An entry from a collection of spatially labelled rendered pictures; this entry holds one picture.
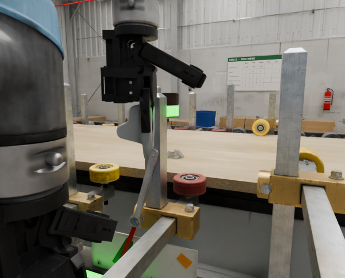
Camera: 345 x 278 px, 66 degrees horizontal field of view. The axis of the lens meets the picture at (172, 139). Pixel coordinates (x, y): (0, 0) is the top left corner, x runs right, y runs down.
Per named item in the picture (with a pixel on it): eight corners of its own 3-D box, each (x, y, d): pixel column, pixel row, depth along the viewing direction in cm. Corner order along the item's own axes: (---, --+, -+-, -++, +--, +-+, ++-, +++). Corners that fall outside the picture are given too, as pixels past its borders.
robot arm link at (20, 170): (25, 129, 27) (91, 134, 24) (30, 174, 27) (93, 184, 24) (-64, 142, 20) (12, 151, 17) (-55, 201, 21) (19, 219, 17)
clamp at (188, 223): (192, 240, 52) (192, 217, 52) (133, 228, 57) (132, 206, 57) (200, 228, 57) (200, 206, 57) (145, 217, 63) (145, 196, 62)
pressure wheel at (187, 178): (200, 230, 61) (200, 182, 59) (168, 224, 64) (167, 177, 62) (209, 215, 68) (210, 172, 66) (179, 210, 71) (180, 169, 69)
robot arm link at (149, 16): (161, 9, 46) (156, -9, 38) (161, 36, 47) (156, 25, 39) (118, 9, 47) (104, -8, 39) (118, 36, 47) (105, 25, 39)
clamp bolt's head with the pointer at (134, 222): (118, 273, 58) (140, 220, 54) (109, 266, 59) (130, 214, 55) (123, 268, 60) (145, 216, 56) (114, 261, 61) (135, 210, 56)
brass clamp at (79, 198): (88, 224, 62) (87, 203, 61) (45, 214, 67) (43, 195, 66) (104, 213, 67) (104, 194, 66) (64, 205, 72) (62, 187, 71)
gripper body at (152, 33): (113, 103, 49) (111, 35, 47) (160, 103, 49) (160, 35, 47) (101, 105, 42) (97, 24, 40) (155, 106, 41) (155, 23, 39)
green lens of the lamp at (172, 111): (172, 117, 55) (172, 106, 54) (146, 116, 57) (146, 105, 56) (182, 115, 60) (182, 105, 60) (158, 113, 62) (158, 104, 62)
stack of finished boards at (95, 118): (106, 121, 959) (106, 116, 956) (49, 128, 744) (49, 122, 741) (90, 120, 992) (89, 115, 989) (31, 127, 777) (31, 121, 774)
